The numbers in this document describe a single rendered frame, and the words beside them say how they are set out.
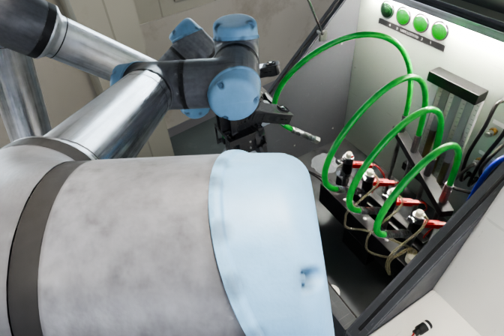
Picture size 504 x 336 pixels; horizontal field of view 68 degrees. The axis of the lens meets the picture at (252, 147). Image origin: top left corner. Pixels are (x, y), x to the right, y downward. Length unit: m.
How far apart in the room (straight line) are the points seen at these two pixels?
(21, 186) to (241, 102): 0.37
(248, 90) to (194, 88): 0.08
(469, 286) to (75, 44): 0.90
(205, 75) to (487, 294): 0.70
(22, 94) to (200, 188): 0.73
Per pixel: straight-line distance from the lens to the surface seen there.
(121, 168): 0.21
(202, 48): 0.94
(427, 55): 1.15
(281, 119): 0.77
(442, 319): 0.98
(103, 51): 0.73
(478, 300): 0.95
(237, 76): 0.53
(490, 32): 1.00
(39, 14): 0.70
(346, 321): 0.95
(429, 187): 1.03
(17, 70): 0.86
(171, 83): 0.56
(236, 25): 0.62
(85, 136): 0.34
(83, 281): 0.18
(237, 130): 0.73
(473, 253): 0.91
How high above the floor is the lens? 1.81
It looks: 41 degrees down
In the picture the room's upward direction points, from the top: 5 degrees counter-clockwise
